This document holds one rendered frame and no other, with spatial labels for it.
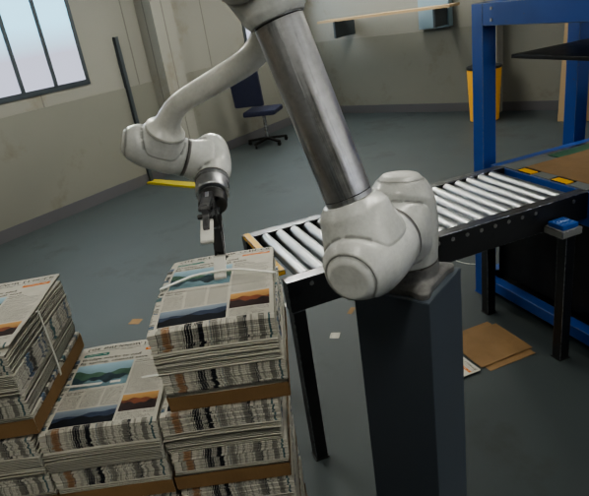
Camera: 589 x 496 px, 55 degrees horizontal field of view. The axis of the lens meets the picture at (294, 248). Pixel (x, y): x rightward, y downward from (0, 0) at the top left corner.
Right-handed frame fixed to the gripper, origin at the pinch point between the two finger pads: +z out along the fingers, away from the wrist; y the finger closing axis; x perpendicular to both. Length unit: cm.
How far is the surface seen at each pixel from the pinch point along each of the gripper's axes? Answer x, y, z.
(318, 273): -25, 57, -32
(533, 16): -130, 32, -128
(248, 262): -6.4, 13.2, -7.2
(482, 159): -118, 107, -123
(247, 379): -4.2, 14.7, 25.1
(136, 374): 27.9, 30.0, 11.4
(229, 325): -3.0, 1.1, 18.5
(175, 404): 13.7, 18.9, 26.7
